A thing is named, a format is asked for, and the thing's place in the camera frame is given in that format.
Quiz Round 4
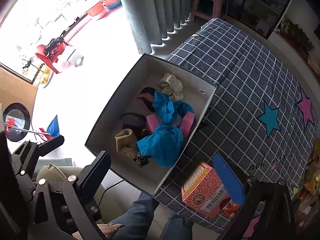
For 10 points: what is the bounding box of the blue mesh cloth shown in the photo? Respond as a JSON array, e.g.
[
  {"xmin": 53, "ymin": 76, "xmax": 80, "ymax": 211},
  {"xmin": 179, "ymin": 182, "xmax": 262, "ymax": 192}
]
[{"xmin": 137, "ymin": 91, "xmax": 195, "ymax": 167}]

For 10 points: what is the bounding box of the pink sponge block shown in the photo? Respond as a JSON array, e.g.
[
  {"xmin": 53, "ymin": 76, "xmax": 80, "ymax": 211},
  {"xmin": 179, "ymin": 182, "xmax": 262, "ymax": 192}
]
[{"xmin": 146, "ymin": 112, "xmax": 195, "ymax": 139}]

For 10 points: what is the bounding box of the grey checked star tablecloth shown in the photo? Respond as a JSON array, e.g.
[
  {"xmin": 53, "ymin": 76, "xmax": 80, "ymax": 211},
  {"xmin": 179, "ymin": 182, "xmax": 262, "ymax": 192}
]
[{"xmin": 155, "ymin": 18, "xmax": 319, "ymax": 233}]

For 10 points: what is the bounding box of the pink plastic stool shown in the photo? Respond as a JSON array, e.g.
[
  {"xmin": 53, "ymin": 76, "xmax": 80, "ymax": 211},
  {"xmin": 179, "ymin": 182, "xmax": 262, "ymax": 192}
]
[{"xmin": 189, "ymin": 0, "xmax": 228, "ymax": 21}]

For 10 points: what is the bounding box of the person's left hand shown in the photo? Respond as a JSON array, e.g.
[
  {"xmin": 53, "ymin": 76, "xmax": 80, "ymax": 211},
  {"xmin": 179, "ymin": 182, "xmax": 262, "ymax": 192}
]
[{"xmin": 72, "ymin": 223, "xmax": 126, "ymax": 240}]

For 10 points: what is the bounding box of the red orange cardboard box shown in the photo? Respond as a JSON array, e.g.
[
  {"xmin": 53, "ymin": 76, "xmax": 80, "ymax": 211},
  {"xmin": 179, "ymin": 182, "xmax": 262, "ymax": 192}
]
[{"xmin": 181, "ymin": 162, "xmax": 240, "ymax": 218}]

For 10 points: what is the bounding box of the grey green curtain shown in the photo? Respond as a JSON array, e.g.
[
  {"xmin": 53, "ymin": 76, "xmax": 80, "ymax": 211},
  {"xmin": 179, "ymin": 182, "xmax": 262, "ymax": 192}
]
[{"xmin": 121, "ymin": 0, "xmax": 193, "ymax": 54}]

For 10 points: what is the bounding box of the red plastic chair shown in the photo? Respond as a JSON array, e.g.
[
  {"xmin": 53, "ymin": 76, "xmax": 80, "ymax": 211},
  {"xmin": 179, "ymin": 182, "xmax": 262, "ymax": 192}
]
[{"xmin": 35, "ymin": 37, "xmax": 71, "ymax": 74}]

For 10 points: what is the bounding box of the cream polka dot scrunchie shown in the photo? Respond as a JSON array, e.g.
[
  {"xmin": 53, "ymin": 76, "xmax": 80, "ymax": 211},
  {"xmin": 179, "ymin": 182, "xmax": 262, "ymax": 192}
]
[{"xmin": 157, "ymin": 73, "xmax": 184, "ymax": 102}]

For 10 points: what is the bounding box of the black cable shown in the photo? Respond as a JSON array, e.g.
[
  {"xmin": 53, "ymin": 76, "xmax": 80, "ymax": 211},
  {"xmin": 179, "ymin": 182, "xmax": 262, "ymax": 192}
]
[{"xmin": 97, "ymin": 178, "xmax": 126, "ymax": 208}]

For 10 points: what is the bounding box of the beige knitted sock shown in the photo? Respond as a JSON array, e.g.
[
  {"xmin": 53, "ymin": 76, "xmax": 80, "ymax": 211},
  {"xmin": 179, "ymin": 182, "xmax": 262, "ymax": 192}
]
[{"xmin": 113, "ymin": 128, "xmax": 138, "ymax": 159}]

